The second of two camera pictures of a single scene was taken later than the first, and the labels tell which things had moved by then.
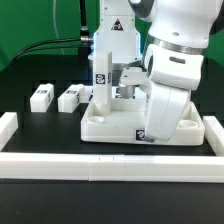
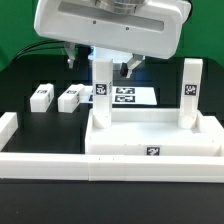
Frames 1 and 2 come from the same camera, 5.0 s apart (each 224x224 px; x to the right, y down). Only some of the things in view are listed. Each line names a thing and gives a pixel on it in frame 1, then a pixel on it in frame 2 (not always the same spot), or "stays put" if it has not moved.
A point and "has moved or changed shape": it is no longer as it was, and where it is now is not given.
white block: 42,98 stays put
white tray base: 125,124 has moved or changed shape
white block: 70,98 stays put
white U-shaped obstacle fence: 111,167 stays put
